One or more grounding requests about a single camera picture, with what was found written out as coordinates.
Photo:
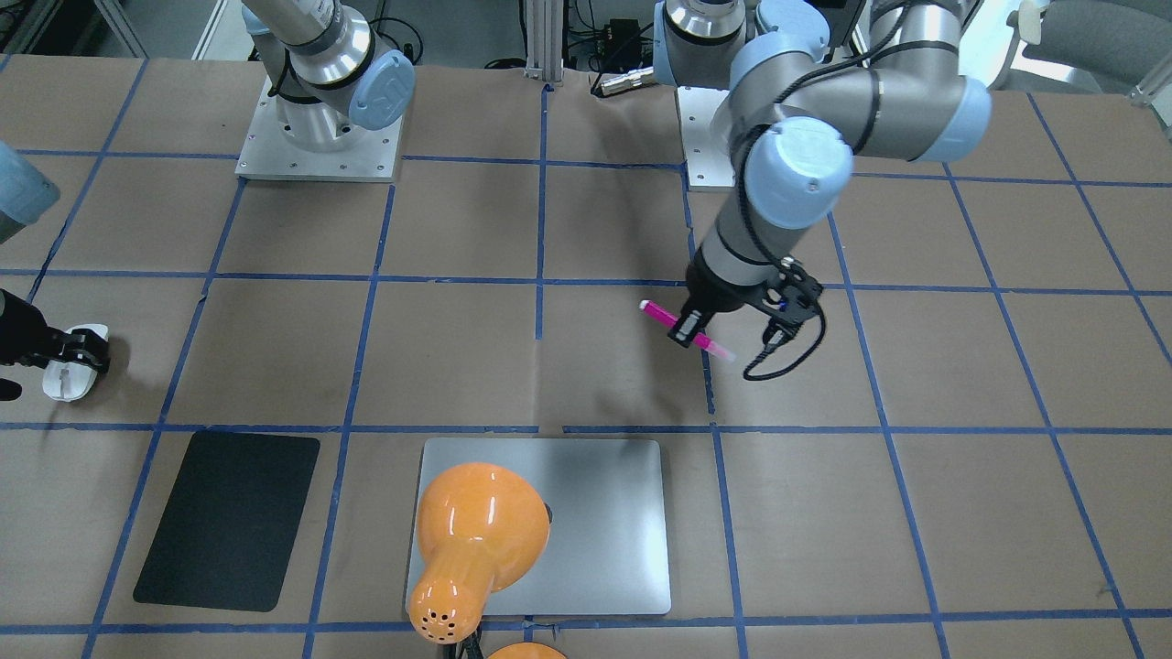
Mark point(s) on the aluminium frame post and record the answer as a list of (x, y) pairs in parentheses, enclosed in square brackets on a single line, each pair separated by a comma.
[(544, 38)]

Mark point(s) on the silver closed notebook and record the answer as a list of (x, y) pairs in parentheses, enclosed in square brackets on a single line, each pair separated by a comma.
[(608, 551)]

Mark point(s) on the pink pen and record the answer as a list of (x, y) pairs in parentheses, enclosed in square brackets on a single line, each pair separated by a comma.
[(666, 318)]

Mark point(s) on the black mousepad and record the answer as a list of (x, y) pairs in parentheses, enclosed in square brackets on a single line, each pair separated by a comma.
[(228, 529)]

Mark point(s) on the orange desk lamp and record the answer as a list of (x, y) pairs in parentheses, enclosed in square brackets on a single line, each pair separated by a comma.
[(479, 529)]

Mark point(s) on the white computer mouse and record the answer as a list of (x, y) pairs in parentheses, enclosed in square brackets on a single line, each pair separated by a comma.
[(69, 382)]

